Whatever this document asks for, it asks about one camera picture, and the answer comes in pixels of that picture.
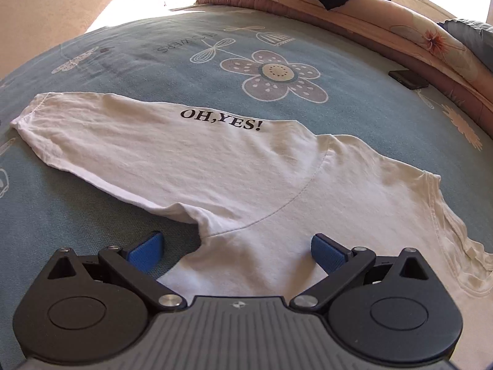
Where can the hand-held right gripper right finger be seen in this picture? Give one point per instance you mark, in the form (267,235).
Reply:
(327,252)

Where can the black smartphone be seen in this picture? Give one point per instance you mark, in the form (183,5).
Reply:
(409,79)

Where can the grey-blue floral pillow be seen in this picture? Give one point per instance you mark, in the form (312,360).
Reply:
(473,40)

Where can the blue floral bed sheet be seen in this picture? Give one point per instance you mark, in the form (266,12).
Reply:
(366,123)

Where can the white printed long-sleeve shirt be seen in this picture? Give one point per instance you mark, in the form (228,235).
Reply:
(192,162)

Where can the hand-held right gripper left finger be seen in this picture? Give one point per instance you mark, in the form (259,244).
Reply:
(148,252)

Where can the pink floral folded quilt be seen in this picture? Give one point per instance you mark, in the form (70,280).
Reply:
(404,27)

